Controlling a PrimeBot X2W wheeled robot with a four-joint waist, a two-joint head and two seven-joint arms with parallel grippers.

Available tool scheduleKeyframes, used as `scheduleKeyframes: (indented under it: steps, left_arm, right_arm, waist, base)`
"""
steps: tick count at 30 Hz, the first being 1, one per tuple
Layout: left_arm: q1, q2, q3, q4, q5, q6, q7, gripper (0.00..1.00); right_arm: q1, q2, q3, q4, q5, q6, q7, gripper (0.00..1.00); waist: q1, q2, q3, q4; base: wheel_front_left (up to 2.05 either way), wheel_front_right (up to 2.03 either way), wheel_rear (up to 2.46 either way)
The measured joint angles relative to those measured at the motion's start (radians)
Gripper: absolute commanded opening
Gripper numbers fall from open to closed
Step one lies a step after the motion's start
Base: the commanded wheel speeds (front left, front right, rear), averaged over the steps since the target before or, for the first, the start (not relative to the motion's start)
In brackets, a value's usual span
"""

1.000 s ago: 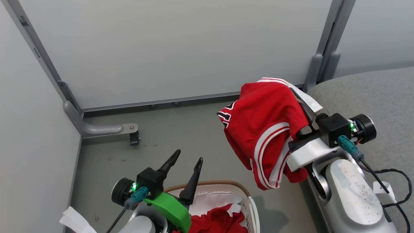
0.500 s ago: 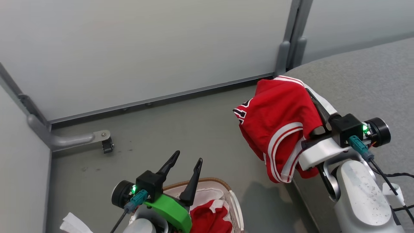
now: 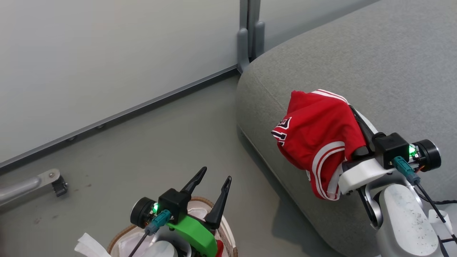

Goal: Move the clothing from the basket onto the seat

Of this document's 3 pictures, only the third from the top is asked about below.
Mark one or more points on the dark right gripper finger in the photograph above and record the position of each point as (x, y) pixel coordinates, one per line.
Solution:
(361, 126)
(360, 153)

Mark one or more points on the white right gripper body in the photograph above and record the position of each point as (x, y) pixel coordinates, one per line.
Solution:
(362, 175)

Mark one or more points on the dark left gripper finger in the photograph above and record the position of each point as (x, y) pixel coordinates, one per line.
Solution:
(194, 182)
(219, 205)

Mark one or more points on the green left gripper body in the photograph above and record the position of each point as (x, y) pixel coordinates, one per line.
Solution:
(194, 232)

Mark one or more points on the red basketball jersey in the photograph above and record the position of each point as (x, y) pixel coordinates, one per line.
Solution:
(317, 142)

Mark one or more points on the grey-white right robot arm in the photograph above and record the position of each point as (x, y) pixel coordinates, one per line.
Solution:
(407, 221)

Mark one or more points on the grey-white left robot arm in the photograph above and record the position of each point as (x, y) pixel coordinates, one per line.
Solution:
(161, 250)

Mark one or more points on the white basket with brown rim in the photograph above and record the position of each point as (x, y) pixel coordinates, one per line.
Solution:
(228, 232)

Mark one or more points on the grey fabric sofa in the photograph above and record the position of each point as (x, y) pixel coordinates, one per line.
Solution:
(357, 53)

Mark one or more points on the white cloth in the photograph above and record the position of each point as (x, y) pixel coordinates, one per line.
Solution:
(91, 247)

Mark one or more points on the black caster wheel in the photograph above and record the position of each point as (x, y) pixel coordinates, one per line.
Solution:
(60, 186)

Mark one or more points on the grey metal partition foot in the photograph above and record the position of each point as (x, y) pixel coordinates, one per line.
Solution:
(25, 186)

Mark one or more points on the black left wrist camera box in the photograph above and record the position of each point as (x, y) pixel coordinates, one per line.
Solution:
(174, 203)

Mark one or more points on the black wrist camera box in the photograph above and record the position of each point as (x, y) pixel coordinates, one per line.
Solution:
(174, 203)
(391, 148)

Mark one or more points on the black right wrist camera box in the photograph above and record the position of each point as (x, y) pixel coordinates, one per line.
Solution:
(391, 148)

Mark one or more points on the grey partition base rail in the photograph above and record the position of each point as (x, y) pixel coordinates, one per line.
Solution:
(117, 116)

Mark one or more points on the grey partition post beside sofa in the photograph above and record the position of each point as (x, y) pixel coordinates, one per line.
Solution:
(250, 32)

